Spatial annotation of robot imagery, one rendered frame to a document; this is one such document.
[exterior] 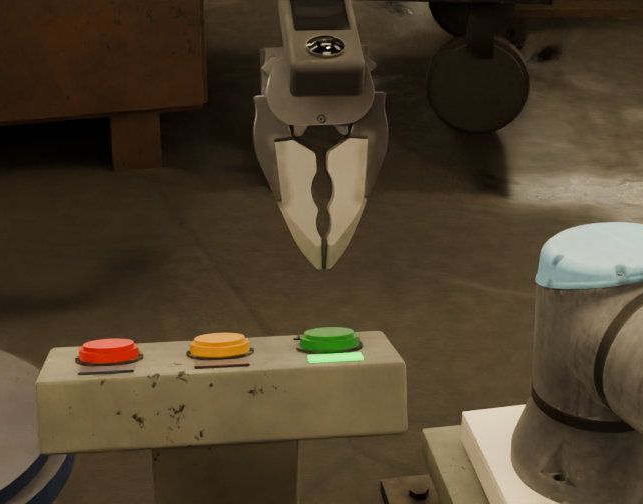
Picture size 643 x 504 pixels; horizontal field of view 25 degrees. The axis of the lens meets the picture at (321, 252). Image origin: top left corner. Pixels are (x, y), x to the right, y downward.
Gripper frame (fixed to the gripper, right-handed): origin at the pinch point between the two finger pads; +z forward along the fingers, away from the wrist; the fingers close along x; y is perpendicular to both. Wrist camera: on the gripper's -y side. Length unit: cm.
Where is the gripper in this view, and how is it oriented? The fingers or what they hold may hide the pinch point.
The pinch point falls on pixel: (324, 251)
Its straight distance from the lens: 98.9
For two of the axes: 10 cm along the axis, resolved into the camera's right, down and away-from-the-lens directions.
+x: -9.9, 0.4, -0.9
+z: 0.3, 9.9, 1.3
